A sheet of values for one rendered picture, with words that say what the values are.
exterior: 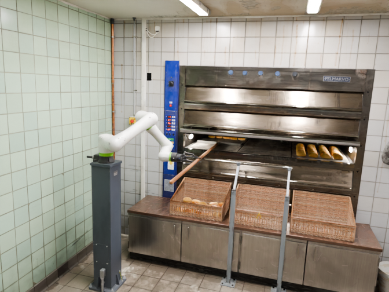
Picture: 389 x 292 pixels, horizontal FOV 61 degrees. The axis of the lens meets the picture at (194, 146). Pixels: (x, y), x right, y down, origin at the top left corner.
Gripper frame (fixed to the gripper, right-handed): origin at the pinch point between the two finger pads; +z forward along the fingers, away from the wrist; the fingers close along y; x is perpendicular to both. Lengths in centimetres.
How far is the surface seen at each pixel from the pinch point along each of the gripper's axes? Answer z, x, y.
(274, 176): 72, -52, 22
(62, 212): -123, 40, 57
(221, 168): 14, -53, 20
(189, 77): -29, -56, -78
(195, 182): -14, -50, 38
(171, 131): -45, -51, -18
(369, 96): 152, -52, -67
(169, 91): -49, -51, -62
